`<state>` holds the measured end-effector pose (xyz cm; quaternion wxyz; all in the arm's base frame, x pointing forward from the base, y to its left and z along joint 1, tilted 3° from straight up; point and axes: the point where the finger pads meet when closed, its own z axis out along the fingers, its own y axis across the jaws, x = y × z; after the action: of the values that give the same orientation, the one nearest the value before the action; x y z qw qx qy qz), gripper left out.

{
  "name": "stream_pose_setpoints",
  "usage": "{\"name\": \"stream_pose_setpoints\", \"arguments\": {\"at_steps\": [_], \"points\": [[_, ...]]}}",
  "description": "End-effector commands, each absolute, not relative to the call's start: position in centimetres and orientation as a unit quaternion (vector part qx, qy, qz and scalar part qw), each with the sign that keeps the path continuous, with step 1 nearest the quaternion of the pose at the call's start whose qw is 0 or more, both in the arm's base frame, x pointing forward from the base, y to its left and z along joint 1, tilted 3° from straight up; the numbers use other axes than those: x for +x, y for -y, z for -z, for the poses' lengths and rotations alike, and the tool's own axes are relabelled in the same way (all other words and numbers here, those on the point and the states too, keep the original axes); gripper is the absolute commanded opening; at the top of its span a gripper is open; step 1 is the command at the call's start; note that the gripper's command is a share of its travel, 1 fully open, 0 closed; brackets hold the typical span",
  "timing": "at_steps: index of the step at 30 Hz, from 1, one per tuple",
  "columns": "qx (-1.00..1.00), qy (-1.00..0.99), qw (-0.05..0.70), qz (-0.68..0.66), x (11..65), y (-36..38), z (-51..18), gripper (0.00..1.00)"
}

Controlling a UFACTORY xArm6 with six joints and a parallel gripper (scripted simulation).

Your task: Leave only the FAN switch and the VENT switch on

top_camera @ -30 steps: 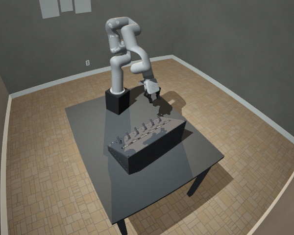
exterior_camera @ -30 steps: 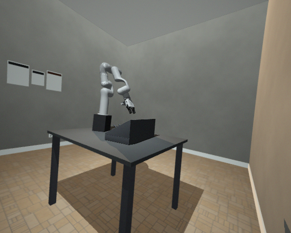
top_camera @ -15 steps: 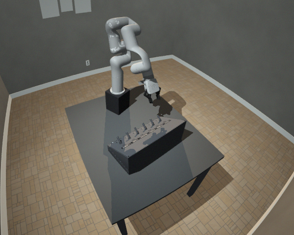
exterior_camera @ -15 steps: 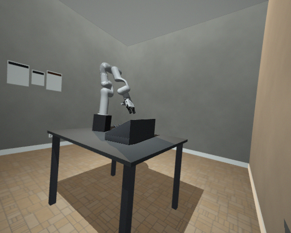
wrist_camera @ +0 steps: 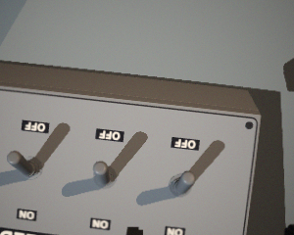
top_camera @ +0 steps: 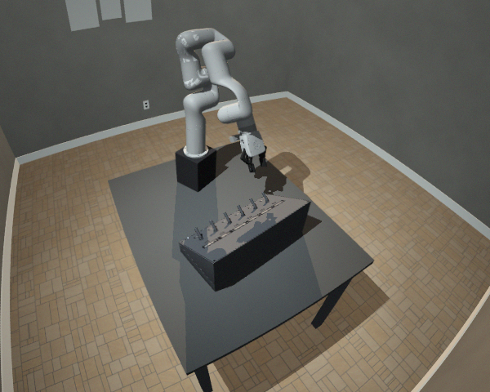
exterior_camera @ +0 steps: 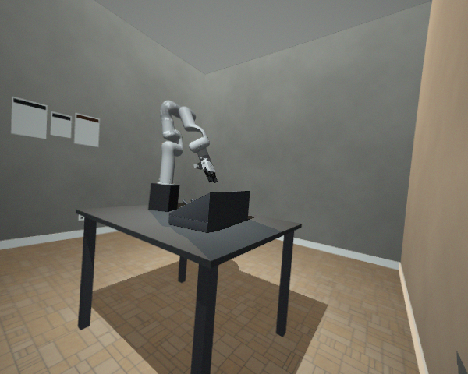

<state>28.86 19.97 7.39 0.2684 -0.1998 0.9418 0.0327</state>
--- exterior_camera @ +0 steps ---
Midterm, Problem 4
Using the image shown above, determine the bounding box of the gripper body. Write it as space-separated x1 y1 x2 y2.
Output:
200 158 216 173

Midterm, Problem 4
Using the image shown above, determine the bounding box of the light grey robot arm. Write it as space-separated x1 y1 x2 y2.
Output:
157 101 210 185

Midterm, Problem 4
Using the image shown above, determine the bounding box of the black switch console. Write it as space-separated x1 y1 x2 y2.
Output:
168 191 250 233

